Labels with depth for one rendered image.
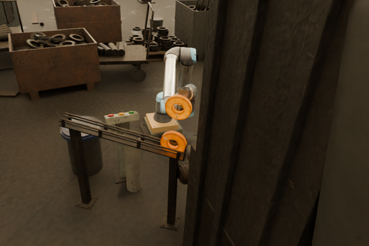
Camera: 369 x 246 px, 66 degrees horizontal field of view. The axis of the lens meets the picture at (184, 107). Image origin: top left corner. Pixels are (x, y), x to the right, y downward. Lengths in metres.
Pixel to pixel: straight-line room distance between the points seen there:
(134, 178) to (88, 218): 0.41
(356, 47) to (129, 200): 1.99
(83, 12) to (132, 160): 3.42
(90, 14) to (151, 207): 3.64
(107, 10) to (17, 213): 3.62
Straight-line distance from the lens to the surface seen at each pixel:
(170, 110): 1.64
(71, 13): 5.10
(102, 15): 5.17
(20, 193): 2.59
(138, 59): 3.91
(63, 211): 2.35
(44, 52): 3.58
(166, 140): 1.66
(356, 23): 0.59
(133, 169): 2.20
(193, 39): 4.67
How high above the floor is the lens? 1.73
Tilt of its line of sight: 30 degrees down
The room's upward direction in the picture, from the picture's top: 4 degrees clockwise
